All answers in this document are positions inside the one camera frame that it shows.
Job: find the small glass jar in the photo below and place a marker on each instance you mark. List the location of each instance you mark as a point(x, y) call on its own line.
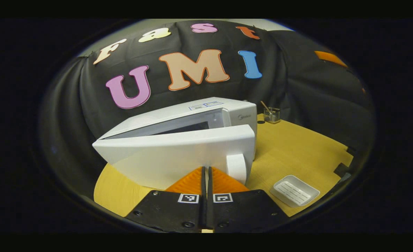
point(272, 117)

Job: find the black table edge clamp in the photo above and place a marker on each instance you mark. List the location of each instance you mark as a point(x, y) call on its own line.
point(350, 151)
point(342, 169)

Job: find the white microwave oven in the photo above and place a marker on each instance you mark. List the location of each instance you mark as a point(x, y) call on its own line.
point(175, 154)

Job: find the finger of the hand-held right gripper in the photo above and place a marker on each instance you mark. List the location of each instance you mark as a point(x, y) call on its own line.
point(330, 58)

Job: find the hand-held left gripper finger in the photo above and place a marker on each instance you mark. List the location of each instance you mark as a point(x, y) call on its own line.
point(209, 210)
point(203, 210)

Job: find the white plastic tray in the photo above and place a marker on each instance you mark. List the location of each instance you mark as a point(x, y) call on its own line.
point(293, 191)

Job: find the wooden stick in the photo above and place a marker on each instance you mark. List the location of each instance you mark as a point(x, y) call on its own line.
point(265, 105)

